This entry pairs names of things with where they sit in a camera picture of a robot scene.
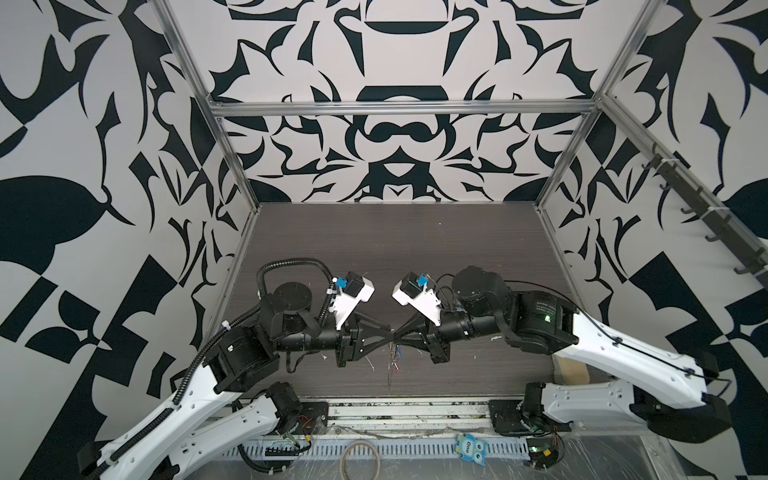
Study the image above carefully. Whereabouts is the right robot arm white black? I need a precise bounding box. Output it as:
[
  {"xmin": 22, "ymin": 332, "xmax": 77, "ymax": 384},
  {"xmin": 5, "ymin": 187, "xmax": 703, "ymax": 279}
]
[{"xmin": 392, "ymin": 266, "xmax": 732, "ymax": 444}]

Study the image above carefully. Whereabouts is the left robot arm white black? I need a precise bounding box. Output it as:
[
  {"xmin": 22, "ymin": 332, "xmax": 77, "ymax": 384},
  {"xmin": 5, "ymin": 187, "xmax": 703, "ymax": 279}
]
[{"xmin": 77, "ymin": 273, "xmax": 391, "ymax": 479}]

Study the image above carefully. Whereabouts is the beige tape roll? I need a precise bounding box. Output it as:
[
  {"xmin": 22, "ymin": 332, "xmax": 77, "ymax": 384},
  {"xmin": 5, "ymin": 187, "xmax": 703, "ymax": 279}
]
[{"xmin": 339, "ymin": 439, "xmax": 381, "ymax": 480}]

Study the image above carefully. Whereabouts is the blue owl toy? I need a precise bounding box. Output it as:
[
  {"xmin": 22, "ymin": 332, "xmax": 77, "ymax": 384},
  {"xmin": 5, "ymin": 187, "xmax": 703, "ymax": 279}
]
[{"xmin": 455, "ymin": 433, "xmax": 488, "ymax": 466}]

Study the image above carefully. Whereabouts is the green lit circuit board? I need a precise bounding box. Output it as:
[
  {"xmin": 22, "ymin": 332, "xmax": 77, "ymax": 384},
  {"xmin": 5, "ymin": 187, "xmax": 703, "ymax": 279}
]
[{"xmin": 526, "ymin": 437, "xmax": 564, "ymax": 471}]

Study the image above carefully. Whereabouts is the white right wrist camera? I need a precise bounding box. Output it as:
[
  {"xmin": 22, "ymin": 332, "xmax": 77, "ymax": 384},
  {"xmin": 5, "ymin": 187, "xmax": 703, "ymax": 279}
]
[{"xmin": 392, "ymin": 272, "xmax": 442, "ymax": 327}]

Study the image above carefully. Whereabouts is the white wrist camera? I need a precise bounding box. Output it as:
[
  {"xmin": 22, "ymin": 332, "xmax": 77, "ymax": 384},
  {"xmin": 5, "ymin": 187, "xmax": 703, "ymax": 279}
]
[
  {"xmin": 328, "ymin": 271, "xmax": 375, "ymax": 331},
  {"xmin": 392, "ymin": 272, "xmax": 442, "ymax": 327}
]

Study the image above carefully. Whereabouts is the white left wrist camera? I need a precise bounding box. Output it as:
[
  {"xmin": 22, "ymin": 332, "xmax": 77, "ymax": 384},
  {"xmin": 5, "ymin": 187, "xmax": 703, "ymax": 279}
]
[{"xmin": 328, "ymin": 271, "xmax": 375, "ymax": 331}]

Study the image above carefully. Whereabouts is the white slotted cable duct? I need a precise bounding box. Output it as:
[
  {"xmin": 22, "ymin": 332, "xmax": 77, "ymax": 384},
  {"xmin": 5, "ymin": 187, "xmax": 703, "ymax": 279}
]
[{"xmin": 244, "ymin": 434, "xmax": 530, "ymax": 462}]

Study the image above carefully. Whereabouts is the black corrugated cable conduit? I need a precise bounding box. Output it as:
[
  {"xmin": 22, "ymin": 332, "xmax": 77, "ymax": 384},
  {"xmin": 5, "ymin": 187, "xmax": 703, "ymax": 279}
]
[{"xmin": 256, "ymin": 257, "xmax": 334, "ymax": 301}]

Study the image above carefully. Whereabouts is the black wall hook rack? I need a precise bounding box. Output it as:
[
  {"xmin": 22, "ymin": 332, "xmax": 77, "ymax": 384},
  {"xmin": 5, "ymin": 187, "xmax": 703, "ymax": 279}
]
[{"xmin": 641, "ymin": 143, "xmax": 767, "ymax": 289}]

